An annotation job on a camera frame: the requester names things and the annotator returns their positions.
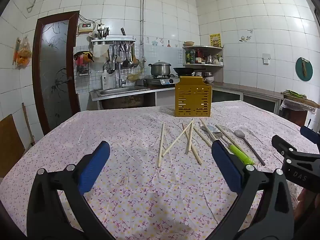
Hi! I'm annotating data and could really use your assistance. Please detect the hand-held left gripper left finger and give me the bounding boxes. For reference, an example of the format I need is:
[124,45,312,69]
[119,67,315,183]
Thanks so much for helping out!
[27,141,111,240]

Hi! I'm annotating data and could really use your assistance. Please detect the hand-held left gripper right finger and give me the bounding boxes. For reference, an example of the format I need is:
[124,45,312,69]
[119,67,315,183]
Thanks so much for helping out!
[211,139,295,240]

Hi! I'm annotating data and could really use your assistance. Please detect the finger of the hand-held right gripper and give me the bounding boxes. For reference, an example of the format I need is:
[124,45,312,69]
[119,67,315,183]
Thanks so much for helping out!
[299,125,320,153]
[271,134,320,166]

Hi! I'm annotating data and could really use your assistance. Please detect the green-handled spoon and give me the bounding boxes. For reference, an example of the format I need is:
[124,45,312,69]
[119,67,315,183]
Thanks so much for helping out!
[213,131,255,165]

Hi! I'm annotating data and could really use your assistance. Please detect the dark-handled metal spoon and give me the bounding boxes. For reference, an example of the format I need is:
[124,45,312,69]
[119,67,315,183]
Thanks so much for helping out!
[234,129,266,166]

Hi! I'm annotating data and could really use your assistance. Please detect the yellow perforated utensil holder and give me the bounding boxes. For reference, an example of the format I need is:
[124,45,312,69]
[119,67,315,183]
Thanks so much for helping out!
[174,76,213,117]

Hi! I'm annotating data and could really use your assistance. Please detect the row of hanging kitchen utensils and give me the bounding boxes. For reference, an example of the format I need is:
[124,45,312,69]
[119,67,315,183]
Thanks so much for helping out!
[104,42,140,74]

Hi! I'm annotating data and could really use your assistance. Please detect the plastic-covered wooden stand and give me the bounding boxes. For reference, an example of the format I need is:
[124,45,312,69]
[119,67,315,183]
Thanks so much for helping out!
[279,98,316,128]

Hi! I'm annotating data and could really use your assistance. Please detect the wooden cutting board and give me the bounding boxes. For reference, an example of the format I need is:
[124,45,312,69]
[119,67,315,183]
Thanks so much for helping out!
[282,91,320,109]

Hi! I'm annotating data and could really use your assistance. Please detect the pink floral tablecloth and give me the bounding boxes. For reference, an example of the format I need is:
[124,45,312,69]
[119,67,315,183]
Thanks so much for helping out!
[0,100,320,240]

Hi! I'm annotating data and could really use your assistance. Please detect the green vegetables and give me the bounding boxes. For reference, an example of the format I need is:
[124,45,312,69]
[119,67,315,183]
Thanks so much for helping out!
[285,90,307,99]

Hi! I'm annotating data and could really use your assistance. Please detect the green round cutting board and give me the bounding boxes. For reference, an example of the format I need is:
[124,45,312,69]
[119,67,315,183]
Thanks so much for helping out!
[295,57,313,82]

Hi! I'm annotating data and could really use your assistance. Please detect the kitchen counter cabinet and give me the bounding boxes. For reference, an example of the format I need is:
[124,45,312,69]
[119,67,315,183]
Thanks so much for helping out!
[90,81,284,115]

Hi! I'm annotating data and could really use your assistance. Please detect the steel sink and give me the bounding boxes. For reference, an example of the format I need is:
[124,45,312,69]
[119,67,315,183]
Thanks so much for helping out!
[96,86,151,98]

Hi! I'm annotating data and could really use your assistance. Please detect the white soap dispenser bottle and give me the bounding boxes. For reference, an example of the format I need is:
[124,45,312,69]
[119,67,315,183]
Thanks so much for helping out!
[101,74,111,90]

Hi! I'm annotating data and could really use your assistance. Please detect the leaning wooden board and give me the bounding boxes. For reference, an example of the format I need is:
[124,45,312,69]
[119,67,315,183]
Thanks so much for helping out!
[0,114,26,178]

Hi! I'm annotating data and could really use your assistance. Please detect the steel faucet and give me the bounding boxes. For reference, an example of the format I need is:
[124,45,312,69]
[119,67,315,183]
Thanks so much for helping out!
[117,62,127,88]

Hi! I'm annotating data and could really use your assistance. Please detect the brown frosted glass door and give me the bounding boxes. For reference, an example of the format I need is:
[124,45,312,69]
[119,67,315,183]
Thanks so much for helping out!
[32,10,81,135]

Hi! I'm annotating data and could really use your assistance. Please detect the black wok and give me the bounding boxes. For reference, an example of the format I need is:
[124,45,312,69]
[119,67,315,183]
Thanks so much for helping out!
[173,67,206,76]

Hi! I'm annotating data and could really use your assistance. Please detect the steel gas stove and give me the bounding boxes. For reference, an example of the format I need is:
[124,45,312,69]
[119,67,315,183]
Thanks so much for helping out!
[144,76,181,88]

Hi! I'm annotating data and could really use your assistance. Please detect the red and yellow gloves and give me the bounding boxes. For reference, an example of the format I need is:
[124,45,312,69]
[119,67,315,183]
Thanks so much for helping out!
[73,51,95,67]

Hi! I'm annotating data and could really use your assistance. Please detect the white hanging cloth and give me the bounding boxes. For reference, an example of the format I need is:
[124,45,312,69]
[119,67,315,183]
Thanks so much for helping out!
[93,45,109,63]

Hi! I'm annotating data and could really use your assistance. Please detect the row of condiment bottles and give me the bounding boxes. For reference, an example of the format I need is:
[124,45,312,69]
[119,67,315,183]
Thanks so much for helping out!
[185,48,223,65]

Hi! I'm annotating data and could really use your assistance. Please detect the steel pot with lid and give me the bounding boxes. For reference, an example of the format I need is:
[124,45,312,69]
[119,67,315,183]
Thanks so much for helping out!
[149,60,173,77]

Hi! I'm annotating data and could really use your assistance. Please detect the orange plastic bag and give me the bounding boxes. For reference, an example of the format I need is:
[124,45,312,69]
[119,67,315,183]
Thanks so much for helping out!
[14,37,33,69]

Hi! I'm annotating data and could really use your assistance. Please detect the knife holder with knives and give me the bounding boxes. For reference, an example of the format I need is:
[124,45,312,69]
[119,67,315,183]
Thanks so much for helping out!
[97,27,110,39]

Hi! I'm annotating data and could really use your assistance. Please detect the beige controller box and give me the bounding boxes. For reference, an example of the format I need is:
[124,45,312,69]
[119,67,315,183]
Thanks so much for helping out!
[77,22,94,33]

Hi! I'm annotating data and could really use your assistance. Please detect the corner wall shelf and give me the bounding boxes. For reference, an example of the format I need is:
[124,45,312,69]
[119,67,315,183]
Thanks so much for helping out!
[182,45,225,83]

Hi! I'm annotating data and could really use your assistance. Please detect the white wall hooks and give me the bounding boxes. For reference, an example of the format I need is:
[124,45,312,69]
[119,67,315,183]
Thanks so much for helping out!
[239,29,254,42]

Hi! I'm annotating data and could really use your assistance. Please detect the yellow wall poster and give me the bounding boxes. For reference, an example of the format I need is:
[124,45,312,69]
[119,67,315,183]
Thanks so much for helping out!
[209,33,222,48]

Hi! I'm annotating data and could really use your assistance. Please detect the steel wall rack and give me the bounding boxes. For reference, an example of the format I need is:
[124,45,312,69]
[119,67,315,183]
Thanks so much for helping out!
[91,37,137,46]

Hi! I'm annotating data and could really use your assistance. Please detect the grey wall pipe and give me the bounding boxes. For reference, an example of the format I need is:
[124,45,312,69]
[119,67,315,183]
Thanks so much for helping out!
[139,0,146,63]

